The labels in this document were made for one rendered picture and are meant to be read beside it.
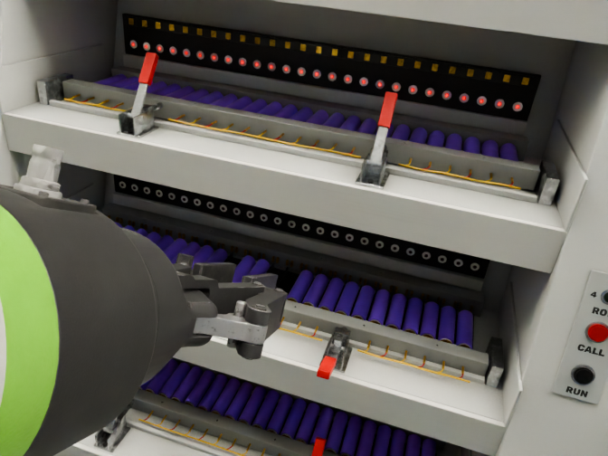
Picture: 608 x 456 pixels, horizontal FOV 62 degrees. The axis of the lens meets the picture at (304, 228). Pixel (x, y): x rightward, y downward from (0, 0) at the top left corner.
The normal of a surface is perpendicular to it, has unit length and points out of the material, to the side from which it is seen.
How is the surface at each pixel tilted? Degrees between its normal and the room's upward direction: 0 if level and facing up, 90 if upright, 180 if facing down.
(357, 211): 105
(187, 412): 15
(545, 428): 90
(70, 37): 90
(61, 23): 90
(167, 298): 66
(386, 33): 90
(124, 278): 58
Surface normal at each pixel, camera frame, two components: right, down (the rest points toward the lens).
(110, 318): 0.97, -0.11
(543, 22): -0.30, 0.44
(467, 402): 0.09, -0.87
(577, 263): -0.26, 0.20
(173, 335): 0.94, 0.25
